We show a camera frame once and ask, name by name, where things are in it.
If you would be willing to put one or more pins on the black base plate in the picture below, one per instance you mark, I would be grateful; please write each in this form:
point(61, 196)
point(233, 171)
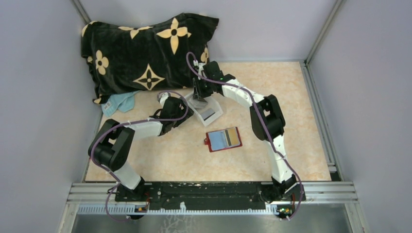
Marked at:
point(208, 196)

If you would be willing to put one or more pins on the aluminium front rail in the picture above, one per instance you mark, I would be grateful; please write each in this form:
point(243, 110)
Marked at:
point(99, 198)

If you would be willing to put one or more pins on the grey single card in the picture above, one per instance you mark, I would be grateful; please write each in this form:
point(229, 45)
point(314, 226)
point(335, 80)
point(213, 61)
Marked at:
point(207, 114)

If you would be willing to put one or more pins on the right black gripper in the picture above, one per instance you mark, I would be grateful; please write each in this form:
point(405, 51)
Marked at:
point(197, 91)

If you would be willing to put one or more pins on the white plastic card box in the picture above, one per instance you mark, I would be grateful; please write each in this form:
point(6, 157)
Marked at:
point(212, 103)

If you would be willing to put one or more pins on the gold black credit card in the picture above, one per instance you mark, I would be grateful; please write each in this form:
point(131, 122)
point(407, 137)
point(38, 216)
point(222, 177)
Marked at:
point(232, 137)

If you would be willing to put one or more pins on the black floral pillow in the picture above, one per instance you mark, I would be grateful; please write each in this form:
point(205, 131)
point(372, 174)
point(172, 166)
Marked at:
point(125, 59)

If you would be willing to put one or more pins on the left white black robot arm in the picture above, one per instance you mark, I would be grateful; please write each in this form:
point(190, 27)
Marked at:
point(110, 148)

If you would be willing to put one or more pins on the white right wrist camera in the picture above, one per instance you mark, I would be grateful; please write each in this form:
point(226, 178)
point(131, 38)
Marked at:
point(199, 68)

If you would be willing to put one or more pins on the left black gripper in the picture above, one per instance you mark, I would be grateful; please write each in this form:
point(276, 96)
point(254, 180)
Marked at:
point(182, 111)

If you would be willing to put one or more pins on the grey card stack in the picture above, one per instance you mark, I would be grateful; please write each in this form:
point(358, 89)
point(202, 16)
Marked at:
point(199, 103)

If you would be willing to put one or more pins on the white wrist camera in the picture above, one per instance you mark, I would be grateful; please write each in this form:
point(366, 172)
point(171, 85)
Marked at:
point(199, 68)
point(162, 97)

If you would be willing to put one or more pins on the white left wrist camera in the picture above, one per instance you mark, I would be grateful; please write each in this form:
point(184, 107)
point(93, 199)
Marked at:
point(162, 97)

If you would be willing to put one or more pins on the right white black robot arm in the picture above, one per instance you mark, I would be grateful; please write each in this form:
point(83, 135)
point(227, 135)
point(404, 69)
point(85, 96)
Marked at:
point(267, 119)

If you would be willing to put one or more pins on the light blue cloth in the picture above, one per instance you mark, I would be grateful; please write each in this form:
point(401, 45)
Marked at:
point(122, 102)

